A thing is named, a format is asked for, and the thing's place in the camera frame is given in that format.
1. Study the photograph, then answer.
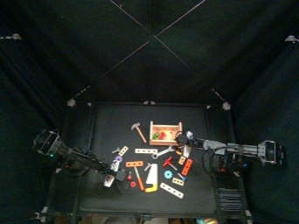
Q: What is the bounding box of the wooden toy toolbox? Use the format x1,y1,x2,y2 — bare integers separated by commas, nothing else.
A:
148,120,184,147

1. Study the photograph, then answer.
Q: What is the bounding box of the red perforated strip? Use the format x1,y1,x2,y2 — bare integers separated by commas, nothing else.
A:
180,157,195,177

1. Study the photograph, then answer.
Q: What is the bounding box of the short cream perforated strip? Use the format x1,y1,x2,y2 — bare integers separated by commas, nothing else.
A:
117,145,129,157
171,177,185,187

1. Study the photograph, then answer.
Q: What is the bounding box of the grey toy wrench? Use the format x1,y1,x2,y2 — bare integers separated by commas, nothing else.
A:
151,145,176,160

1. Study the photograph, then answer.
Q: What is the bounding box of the long cream perforated strip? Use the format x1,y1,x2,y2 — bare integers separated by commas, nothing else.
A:
135,148,159,155
159,182,185,200

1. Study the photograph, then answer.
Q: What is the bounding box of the toy hammer grey head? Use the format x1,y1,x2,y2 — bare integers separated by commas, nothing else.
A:
129,122,148,144

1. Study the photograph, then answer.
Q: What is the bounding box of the orange handled toy screwdriver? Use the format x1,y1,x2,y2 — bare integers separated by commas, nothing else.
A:
133,166,145,192

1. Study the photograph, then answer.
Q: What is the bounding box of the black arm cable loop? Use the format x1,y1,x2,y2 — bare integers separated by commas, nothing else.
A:
200,148,224,177

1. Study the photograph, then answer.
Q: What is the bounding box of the toy saw yellow handle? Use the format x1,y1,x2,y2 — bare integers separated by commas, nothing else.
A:
144,163,160,193

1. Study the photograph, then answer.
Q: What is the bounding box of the grey frame bracket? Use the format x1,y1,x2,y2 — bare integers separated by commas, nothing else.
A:
32,206,50,224

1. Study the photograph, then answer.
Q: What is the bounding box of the thin white string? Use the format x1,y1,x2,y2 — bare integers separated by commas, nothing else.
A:
69,0,208,102
107,0,228,103

